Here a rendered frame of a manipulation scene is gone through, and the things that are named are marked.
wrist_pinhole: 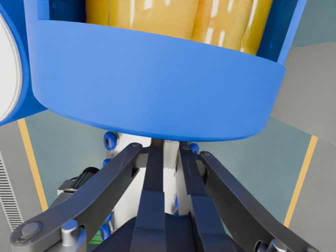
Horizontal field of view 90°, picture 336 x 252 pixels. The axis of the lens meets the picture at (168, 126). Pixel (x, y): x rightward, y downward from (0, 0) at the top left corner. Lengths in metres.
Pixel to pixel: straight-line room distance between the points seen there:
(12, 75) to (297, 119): 0.83
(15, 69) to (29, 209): 2.01
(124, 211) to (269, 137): 1.40
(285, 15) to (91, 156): 1.58
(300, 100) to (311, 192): 1.58
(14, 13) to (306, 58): 0.82
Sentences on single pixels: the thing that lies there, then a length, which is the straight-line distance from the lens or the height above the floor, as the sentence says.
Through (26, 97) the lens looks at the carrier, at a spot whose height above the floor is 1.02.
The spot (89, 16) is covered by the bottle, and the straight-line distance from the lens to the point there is 0.22.
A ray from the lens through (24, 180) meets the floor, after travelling 2.11.
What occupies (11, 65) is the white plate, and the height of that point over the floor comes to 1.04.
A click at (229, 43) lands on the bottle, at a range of 0.19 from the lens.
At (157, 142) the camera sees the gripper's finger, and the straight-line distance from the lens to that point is 0.15.
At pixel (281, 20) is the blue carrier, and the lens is 0.27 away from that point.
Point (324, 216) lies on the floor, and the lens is 2.60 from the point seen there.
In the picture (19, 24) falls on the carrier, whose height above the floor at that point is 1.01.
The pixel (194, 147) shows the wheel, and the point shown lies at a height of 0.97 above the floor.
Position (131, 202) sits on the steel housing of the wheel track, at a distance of 0.57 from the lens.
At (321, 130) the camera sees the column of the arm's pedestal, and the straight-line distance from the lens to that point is 0.73.
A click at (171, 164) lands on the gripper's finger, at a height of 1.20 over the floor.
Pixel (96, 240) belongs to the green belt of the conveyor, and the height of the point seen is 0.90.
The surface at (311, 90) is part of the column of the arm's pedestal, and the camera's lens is 0.77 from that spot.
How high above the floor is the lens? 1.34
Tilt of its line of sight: 71 degrees down
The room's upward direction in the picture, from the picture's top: 177 degrees clockwise
